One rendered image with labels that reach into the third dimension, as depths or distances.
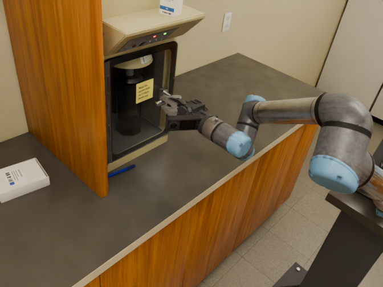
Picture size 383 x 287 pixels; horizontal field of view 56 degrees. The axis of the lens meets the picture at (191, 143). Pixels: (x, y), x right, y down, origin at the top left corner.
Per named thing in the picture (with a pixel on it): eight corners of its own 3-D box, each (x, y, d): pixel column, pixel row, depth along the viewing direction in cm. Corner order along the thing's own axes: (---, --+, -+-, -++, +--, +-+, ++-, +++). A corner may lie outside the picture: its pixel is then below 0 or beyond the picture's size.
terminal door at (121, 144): (106, 163, 128) (102, 60, 104) (168, 132, 147) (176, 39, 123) (108, 164, 128) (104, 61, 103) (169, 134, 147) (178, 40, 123)
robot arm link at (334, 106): (365, 76, 82) (237, 91, 124) (353, 120, 80) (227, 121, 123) (393, 96, 87) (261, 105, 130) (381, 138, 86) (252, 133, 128)
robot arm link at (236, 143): (242, 162, 114) (234, 156, 106) (216, 145, 119) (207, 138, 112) (256, 142, 114) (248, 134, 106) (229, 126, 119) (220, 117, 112)
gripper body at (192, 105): (190, 114, 129) (215, 130, 123) (173, 122, 123) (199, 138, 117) (192, 95, 124) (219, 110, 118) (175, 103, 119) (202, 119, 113)
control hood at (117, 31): (98, 54, 102) (97, 19, 96) (178, 32, 123) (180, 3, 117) (124, 69, 97) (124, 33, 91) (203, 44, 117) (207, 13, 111)
